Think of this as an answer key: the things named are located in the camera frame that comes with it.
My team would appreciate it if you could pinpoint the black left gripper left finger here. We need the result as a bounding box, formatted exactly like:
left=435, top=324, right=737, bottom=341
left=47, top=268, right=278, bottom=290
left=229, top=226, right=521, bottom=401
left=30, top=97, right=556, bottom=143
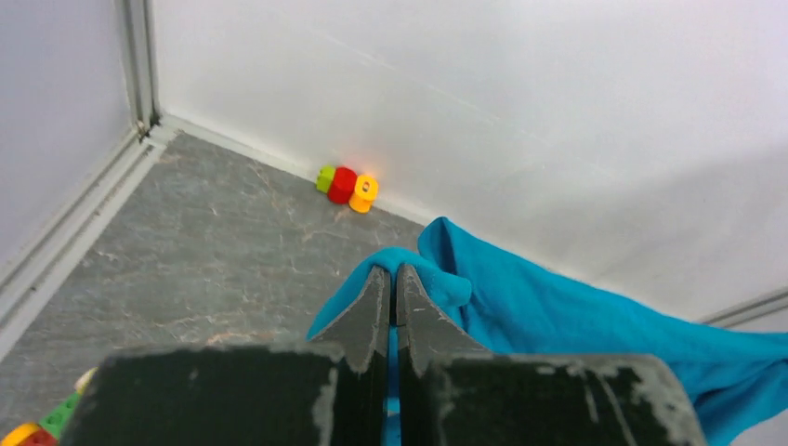
left=60, top=267, right=391, bottom=445

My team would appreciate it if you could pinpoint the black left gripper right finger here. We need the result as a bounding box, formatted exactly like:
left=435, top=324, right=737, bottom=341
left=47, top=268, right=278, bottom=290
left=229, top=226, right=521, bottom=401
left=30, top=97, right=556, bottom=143
left=396, top=265, right=706, bottom=445

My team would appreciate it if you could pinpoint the teal blue cloth garment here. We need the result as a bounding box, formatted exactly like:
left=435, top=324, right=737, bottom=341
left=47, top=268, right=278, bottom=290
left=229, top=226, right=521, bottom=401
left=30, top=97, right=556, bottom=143
left=309, top=217, right=787, bottom=445

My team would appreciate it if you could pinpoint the green red orange toy stack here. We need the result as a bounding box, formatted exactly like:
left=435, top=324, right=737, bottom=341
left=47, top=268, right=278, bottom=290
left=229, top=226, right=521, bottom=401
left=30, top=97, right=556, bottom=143
left=315, top=164, right=379, bottom=214

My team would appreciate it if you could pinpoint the colourful toy block train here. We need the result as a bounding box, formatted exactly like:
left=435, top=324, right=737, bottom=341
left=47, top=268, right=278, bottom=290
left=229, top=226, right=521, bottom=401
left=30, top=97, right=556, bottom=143
left=1, top=367, right=98, bottom=446

